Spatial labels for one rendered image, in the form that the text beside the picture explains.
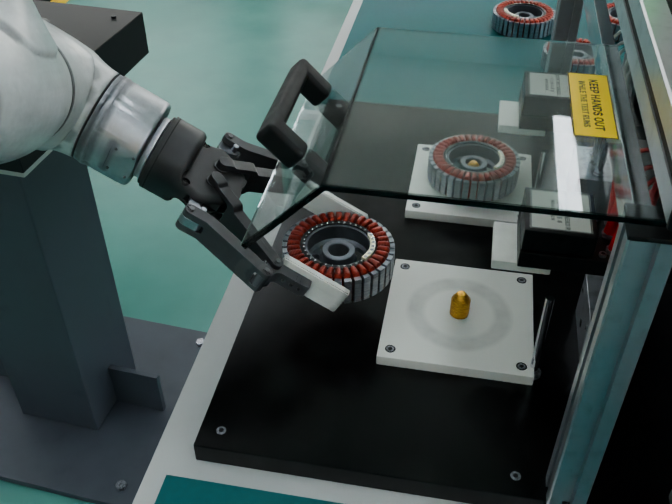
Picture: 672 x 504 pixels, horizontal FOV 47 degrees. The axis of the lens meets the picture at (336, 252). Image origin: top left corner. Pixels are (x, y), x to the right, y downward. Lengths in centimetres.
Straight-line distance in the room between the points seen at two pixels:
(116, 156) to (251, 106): 208
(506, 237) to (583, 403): 22
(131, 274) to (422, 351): 142
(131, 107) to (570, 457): 47
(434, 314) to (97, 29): 78
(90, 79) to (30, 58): 15
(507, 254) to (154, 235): 159
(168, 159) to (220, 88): 221
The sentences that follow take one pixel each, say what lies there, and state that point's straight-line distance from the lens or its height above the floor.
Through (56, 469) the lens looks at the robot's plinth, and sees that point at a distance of 170.
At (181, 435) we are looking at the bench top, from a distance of 75.
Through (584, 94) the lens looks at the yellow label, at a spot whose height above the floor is 107.
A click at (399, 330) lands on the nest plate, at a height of 78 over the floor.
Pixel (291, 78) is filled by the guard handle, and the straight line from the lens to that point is 61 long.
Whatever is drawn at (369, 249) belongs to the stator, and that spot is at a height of 86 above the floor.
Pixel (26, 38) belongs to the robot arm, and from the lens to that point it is 59.
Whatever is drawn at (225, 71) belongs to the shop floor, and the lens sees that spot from 304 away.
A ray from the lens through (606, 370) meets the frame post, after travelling 58.
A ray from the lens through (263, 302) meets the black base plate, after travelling 83.
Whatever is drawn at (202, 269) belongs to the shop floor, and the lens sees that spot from 208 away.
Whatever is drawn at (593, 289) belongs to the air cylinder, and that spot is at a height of 82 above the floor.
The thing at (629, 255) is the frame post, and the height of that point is 104.
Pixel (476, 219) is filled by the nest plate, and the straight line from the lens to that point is 94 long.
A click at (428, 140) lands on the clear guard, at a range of 53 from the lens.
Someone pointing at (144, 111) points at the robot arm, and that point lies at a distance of 72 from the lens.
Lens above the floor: 134
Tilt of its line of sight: 39 degrees down
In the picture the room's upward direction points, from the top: straight up
